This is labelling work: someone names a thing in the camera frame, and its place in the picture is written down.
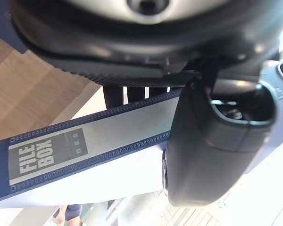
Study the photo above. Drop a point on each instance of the person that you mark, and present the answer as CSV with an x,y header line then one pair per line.
x,y
73,211

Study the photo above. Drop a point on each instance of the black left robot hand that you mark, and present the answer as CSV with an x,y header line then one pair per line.
x,y
143,47

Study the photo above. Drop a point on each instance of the blue file box white label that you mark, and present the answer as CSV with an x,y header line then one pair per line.
x,y
103,139

